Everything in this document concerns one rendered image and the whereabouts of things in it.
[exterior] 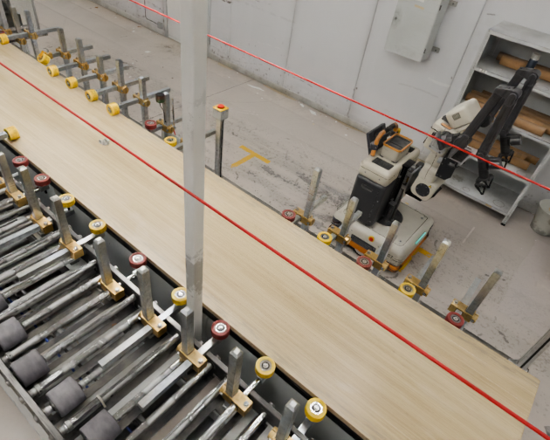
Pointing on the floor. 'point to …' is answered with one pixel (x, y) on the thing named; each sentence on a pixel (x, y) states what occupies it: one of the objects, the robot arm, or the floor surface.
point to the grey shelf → (467, 172)
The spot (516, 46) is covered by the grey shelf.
